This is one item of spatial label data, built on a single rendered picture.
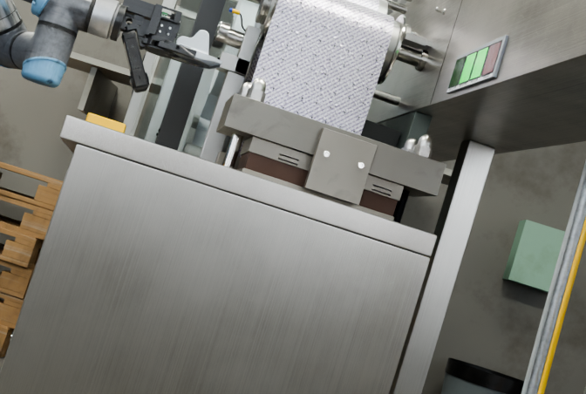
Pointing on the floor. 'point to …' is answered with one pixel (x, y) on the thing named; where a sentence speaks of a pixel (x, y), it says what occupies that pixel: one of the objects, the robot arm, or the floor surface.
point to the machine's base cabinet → (203, 294)
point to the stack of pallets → (22, 246)
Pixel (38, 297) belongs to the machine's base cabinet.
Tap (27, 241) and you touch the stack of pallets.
